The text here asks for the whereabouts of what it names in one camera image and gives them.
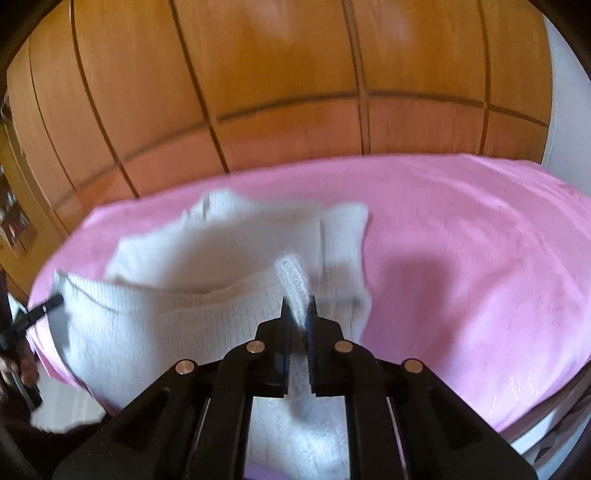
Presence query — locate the white knitted sweater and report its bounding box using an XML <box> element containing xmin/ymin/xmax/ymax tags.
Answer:
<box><xmin>48</xmin><ymin>189</ymin><xmax>372</xmax><ymax>479</ymax></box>

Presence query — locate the left hand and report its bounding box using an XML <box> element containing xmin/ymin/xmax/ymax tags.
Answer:
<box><xmin>1</xmin><ymin>342</ymin><xmax>39</xmax><ymax>388</ymax></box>

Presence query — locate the wooden shelf with items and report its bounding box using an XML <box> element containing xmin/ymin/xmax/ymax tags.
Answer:
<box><xmin>1</xmin><ymin>92</ymin><xmax>37</xmax><ymax>258</ymax></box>

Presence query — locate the pink bed sheet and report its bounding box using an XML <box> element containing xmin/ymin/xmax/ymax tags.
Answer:
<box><xmin>28</xmin><ymin>155</ymin><xmax>590</xmax><ymax>430</ymax></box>

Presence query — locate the orange wooden wardrobe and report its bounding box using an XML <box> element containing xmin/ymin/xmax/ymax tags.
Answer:
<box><xmin>0</xmin><ymin>0</ymin><xmax>555</xmax><ymax>296</ymax></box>

